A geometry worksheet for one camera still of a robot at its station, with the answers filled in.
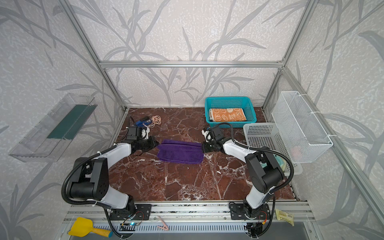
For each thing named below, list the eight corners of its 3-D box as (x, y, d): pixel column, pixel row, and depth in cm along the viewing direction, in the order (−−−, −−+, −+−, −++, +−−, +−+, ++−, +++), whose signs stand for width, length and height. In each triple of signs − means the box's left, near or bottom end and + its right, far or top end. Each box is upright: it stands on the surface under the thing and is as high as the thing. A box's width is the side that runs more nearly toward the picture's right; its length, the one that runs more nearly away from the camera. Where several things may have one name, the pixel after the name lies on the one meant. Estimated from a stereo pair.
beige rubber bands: (150, 128, 110) (149, 125, 108) (153, 117, 117) (152, 115, 115) (159, 128, 110) (159, 125, 108) (162, 117, 117) (161, 115, 115)
